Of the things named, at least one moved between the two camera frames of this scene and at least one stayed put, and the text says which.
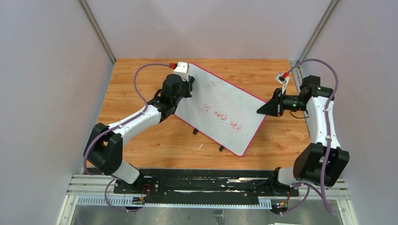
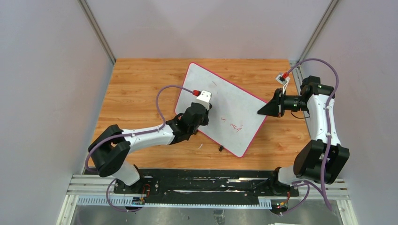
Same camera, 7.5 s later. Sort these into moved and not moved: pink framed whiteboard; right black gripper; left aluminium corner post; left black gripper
Moved: left black gripper
Not moved: left aluminium corner post; pink framed whiteboard; right black gripper
